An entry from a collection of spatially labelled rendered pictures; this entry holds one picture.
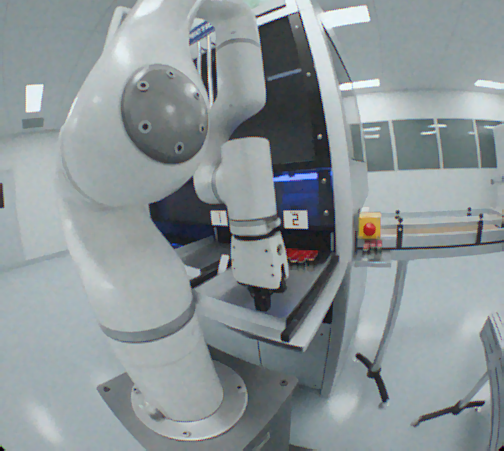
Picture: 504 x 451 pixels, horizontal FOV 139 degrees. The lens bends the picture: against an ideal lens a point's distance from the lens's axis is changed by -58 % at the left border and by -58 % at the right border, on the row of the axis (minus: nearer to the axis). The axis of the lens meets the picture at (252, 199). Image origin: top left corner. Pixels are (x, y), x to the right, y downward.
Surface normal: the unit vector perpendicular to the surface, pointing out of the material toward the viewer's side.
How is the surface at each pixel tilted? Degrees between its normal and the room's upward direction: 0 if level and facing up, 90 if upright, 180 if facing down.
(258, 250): 90
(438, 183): 90
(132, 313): 86
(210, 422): 0
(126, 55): 66
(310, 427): 0
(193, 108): 86
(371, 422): 0
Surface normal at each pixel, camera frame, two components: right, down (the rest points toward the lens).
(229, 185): -0.67, 0.15
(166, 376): 0.41, 0.05
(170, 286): 0.88, -0.21
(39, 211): 0.83, -0.04
